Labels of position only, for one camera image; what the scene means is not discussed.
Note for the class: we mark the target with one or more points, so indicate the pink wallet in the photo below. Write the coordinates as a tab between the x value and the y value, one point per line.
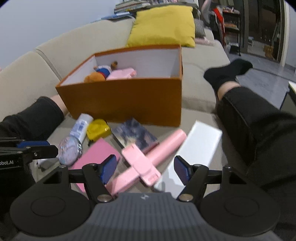
126	73

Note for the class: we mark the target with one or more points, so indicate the brown plush toy blue shirt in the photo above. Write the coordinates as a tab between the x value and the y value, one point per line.
100	73

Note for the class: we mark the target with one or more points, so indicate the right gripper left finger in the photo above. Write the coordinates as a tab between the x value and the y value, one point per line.
97	176

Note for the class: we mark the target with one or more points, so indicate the pink notebook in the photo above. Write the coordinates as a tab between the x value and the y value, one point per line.
97	154

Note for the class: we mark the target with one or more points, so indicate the dark illustrated card booklet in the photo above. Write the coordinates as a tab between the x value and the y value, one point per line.
132	132

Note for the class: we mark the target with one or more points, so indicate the left leg black trousers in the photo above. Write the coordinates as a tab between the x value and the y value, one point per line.
37	122

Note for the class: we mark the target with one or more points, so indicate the yellow cushion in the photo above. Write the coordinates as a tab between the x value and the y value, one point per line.
166	25

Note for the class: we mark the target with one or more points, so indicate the leg black trousers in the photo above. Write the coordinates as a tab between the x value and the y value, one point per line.
264	136
37	122

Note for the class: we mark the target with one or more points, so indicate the beige sofa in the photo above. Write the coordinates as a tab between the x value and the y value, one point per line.
37	73

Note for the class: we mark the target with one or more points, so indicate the right leg black trousers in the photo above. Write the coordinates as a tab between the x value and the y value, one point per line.
264	136

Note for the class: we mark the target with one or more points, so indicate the orange cardboard box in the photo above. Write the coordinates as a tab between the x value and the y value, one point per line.
152	97

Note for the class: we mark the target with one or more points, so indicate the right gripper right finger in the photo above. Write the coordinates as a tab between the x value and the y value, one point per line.
193	178

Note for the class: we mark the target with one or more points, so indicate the round glitter compact mirror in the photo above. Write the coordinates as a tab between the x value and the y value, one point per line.
69	151

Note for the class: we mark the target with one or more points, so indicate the white box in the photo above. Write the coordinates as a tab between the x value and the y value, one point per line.
198	148

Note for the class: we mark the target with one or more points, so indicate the yellow tape measure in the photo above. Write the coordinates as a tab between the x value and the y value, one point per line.
98	129

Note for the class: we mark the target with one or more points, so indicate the stack of books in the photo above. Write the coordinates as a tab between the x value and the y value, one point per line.
130	6

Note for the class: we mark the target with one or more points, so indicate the right black sock foot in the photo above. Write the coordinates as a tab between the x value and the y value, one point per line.
216	77

